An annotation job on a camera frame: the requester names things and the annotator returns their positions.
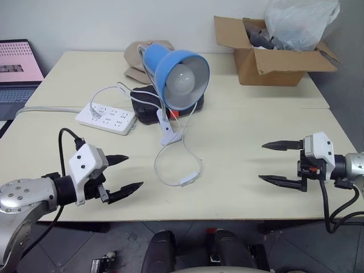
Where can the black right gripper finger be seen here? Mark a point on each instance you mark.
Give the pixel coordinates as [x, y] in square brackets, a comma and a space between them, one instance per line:
[281, 181]
[281, 145]

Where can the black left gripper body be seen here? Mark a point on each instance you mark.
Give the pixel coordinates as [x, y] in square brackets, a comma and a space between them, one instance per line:
[92, 190]

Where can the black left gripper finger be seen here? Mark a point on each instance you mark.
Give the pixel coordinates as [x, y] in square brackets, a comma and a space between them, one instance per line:
[125, 192]
[115, 159]

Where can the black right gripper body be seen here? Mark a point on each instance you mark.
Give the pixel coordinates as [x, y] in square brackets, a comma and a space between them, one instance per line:
[305, 163]

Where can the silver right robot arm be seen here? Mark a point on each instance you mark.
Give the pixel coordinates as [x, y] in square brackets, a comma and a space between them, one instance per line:
[355, 167]

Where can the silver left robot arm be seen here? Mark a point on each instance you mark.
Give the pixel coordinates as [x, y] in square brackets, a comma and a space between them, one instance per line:
[22, 193]

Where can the blue clip desk lamp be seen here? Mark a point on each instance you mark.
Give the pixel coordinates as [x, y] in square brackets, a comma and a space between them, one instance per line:
[159, 62]

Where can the white power strip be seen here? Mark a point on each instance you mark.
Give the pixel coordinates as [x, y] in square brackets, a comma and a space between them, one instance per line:
[113, 120]

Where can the black table base bar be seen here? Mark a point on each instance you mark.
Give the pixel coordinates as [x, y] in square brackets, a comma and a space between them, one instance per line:
[74, 227]
[290, 226]

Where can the dark rounded shape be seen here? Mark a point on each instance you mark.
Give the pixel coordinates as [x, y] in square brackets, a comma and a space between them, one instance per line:
[159, 250]
[233, 250]

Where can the brown cardboard box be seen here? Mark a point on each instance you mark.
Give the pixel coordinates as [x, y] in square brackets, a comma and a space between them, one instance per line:
[270, 74]

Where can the small black floor device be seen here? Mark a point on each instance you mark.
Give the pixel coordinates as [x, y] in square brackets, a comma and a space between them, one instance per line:
[102, 263]

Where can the beige cap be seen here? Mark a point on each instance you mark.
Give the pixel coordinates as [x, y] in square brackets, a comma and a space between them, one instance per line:
[133, 57]

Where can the white light bulb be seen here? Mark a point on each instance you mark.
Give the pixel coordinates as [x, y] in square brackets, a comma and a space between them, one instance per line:
[180, 78]

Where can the dark grey bundled item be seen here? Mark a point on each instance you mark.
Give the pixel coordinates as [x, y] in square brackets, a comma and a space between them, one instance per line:
[260, 35]

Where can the clear plastic bag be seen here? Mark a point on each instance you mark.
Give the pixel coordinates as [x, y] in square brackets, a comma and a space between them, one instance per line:
[298, 22]

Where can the laptop with pink screen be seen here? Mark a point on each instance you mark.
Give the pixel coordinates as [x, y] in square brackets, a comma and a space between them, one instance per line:
[17, 62]

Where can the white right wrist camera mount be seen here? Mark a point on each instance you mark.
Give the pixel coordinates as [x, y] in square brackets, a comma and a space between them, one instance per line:
[321, 145]

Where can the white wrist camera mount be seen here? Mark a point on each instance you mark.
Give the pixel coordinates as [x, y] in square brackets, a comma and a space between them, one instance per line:
[82, 162]
[321, 145]

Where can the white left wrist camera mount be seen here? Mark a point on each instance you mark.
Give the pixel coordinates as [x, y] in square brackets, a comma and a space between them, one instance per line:
[82, 162]

